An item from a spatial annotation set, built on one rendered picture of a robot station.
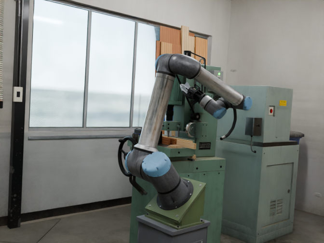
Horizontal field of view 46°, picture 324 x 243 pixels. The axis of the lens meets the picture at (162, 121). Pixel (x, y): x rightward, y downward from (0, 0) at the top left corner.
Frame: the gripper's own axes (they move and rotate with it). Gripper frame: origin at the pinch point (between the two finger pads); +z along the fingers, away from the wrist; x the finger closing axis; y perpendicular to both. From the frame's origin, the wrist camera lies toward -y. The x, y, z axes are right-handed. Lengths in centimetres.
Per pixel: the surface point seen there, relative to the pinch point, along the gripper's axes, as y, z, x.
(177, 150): -23.4, -26.0, 28.8
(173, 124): -33.1, -4.2, 9.8
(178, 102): -18.8, 0.9, 0.5
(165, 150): -24.7, -19.1, 34.2
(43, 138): -104, 102, 72
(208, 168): -50, -43, 10
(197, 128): -31.8, -20.3, 0.0
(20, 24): -22, 157, 36
